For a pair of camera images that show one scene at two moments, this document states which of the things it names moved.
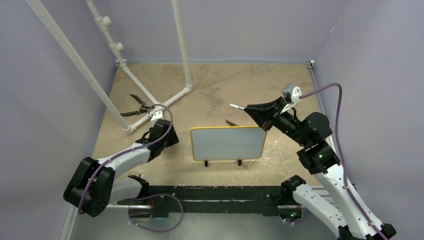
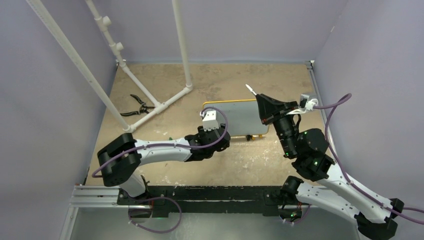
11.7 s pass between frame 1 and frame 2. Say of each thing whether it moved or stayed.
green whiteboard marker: moved
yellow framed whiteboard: moved
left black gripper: moved
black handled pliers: stayed
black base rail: stayed
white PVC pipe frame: stayed
